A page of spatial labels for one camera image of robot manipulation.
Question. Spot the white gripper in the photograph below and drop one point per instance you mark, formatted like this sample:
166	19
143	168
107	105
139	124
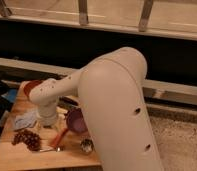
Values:
47	116

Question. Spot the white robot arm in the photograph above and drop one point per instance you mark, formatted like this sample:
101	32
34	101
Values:
110	95

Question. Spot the small metal cup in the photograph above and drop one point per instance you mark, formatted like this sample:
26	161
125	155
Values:
87	146

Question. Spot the grey blue cloth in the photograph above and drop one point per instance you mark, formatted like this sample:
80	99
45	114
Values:
28	119

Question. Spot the purple bowl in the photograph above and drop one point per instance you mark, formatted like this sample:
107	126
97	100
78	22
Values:
75	121

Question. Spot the bunch of dark grapes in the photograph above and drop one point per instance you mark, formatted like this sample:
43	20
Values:
29	138

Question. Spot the orange red bowl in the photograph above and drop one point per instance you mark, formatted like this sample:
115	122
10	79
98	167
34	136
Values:
30	85

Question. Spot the wooden cutting board table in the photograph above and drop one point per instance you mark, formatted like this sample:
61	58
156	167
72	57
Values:
19	158

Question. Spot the metal spoon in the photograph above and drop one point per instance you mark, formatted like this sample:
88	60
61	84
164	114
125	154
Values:
56	149

